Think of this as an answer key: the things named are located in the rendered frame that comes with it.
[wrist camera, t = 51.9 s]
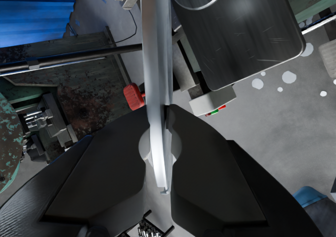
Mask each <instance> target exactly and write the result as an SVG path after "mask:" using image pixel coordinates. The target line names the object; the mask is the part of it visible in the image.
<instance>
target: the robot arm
mask: <svg viewBox="0 0 336 237"><path fill-rule="evenodd" d="M165 124H166V129H167V130H168V131H169V132H170V133H171V149H170V152H171V154H172V155H173V156H174V157H175V159H176V161H175V162H174V164H173V166H172V177H171V191H170V205H171V217H172V220H173V221H174V222H175V223H176V224H177V225H178V226H180V227H181V228H183V229H184V230H186V231H187V232H189V233H190V234H192V235H193V236H195V237H336V203H335V202H333V201H332V200H331V199H329V198H328V196H327V195H323V194H322V193H320V192H319V191H317V190H316V189H314V188H312V187H310V186H304V187H302V188H300V189H299V190H298V191H296V192H295V193H294V194H293V195H291V194H290V193H289V192H288V190H287V189H286V188H285V187H284V186H283V185H282V184H280V183H279V182H278V181H277V180H276V179H275V178H274V177H273V176H272V175H271V174H270V173H269V172H268V171H267V170H265V169H264V168H263V167H262V166H261V165H260V164H259V163H258V162H257V161H256V160H255V159H254V158H252V157H251V156H250V155H249V154H248V153H247V152H246V151H245V150H244V149H243V148H242V147H241V146H239V145H238V144H237V143H236V142H235V141H234V140H226V139H225V138H224V137H223V136H222V135H221V134H220V133H219V132H218V131H217V130H216V129H214V128H213V127H212V126H211V125H209V124H208V123H207V122H205V121H204V120H202V119H200V118H199V117H197V116H195V115H193V114H192V113H190V112H188V111H187V110H185V109H183V108H182V107H180V106H178V105H176V104H170V105H166V116H165ZM149 152H150V123H149V121H148V117H147V107H146V105H144V106H142V107H140V108H138V109H136V110H133V111H131V112H129V113H127V114H125V115H123V116H121V117H119V118H117V119H116V120H114V121H112V122H111V123H109V124H108V125H106V126H105V127H103V128H102V129H101V130H100V131H98V132H97V133H96V134H95V135H86V136H85V137H83V138H82V139H81V140H79V141H78V142H77V143H76V144H74V145H73V146H72V147H70V148H69V149H68V150H67V151H65V152H64V153H63V154H61V155H60V156H59V157H57V158H56V159H55V160H54V161H52V162H51V163H50V164H48V165H47V166H46V167H45V168H43V169H42V170H41V171H39V172H38V173H37V174H36V175H34V176H33V177H32V178H31V179H29V180H28V181H27V182H26V183H25V184H23V185H22V186H21V187H20V188H19V189H18V190H17V191H16V192H15V193H14V194H13V195H12V196H11V197H10V198H9V199H8V200H7V201H6V202H5V203H4V204H3V205H2V206H1V207H0V237H115V236H117V235H118V234H120V233H122V232H124V231H125V230H127V229H129V228H130V227H132V226H134V225H136V224H137V223H139V222H140V221H141V219H142V218H143V216H144V210H145V203H146V195H147V188H146V163H145V162H144V160H143V159H144V158H145V157H146V155H147V154H148V153H149Z"/></svg>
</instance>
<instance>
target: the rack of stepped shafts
mask: <svg viewBox="0 0 336 237"><path fill-rule="evenodd" d="M151 212H152V211H151V210H148V211H147V212H146V213H145V214H144V215H143V218H142V219H141V221H140V222H138V223H137V224H139V227H138V228H137V229H138V233H139V234H138V235H139V237H167V236H168V235H169V234H170V233H171V232H172V231H173V230H174V229H175V227H174V226H173V225H172V226H171V227H170V228H169V229H168V230H167V231H166V232H163V231H162V230H160V229H159V228H158V227H156V226H155V225H154V224H152V223H151V222H150V221H149V220H147V219H146V217H147V216H148V215H149V214H150V213H151ZM137 224H135V225H134V226H132V227H130V228H128V229H127V230H125V231H123V232H122V233H121V234H119V235H118V236H117V237H130V236H129V235H128V234H127V233H128V232H129V231H130V230H131V229H133V228H134V227H135V226H136V225H137Z"/></svg>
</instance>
